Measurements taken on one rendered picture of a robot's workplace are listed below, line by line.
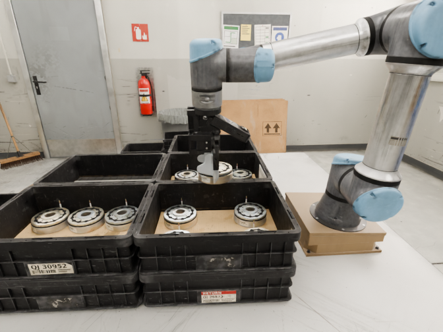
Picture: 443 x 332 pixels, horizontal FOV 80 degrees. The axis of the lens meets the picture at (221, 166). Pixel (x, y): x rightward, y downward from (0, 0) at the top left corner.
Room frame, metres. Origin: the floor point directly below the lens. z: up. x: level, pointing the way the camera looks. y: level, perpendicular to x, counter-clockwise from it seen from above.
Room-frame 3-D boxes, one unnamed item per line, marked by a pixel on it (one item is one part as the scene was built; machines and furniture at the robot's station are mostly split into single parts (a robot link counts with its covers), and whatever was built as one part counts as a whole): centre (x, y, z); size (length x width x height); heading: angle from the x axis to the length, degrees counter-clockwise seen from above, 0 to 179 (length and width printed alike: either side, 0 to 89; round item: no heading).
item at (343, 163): (0.80, -0.42, 0.96); 0.13 x 0.12 x 0.14; 0
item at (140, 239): (0.66, 0.01, 0.92); 0.40 x 0.30 x 0.02; 93
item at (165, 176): (0.96, 0.03, 0.87); 0.40 x 0.30 x 0.11; 93
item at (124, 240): (0.64, 0.41, 0.92); 0.40 x 0.30 x 0.02; 93
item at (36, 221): (0.70, 0.53, 0.86); 0.10 x 0.10 x 0.01
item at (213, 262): (0.66, 0.01, 0.87); 0.40 x 0.30 x 0.11; 93
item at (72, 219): (0.71, 0.42, 0.86); 0.10 x 0.10 x 0.01
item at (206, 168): (0.67, 0.04, 1.03); 0.06 x 0.03 x 0.09; 93
